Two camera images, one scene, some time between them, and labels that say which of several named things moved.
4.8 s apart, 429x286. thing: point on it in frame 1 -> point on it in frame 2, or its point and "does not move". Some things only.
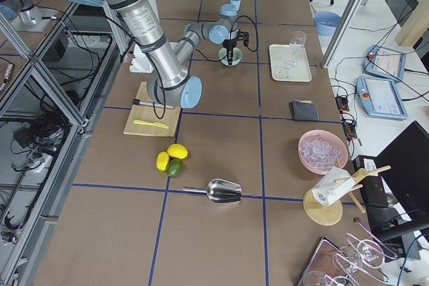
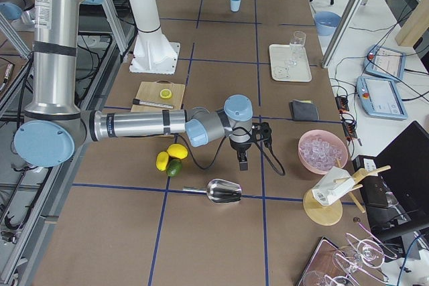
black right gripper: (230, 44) -> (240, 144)
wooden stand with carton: (324, 203) does not move
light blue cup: (236, 0) does not move
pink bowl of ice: (320, 151) does not move
